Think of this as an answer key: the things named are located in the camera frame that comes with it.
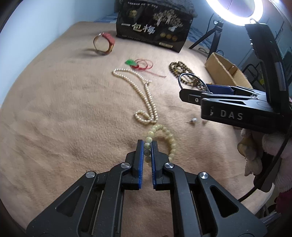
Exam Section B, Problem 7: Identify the cream bead bracelet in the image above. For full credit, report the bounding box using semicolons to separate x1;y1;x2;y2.
144;124;177;164

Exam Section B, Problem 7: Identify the dark brown bead necklace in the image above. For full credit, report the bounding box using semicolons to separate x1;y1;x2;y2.
169;61;210;92

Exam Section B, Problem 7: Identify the cardboard box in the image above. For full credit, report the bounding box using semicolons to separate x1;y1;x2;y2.
205;53;252;89

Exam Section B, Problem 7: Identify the right gloved hand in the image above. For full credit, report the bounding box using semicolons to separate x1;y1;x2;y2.
237;128;291;193

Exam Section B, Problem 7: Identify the black power cable with switch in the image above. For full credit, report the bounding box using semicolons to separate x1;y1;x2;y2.
237;134;289;202

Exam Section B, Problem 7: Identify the thin black bangle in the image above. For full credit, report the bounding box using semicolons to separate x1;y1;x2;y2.
178;73;210;92

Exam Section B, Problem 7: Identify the green jade pendant red cord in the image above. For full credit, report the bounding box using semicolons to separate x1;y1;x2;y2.
125;58;167;79

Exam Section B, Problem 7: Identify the blue checkered bedsheet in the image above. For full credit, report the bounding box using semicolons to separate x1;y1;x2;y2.
95;12;211;48

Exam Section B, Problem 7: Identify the black tripod stand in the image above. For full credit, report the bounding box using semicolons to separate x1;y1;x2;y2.
189;20;224;61

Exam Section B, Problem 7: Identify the pearl earring stud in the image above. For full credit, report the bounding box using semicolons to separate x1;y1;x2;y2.
187;118;197;123

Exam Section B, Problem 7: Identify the black snack bag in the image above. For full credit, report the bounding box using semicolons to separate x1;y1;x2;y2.
116;1;197;53

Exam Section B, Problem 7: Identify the long white bead necklace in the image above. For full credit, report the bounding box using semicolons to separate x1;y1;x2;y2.
112;68;159;125

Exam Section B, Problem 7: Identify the white ring light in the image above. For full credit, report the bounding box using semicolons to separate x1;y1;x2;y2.
206;0;263;26

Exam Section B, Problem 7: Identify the red wooden bangle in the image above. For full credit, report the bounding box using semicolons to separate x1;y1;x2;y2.
93;32;115;55

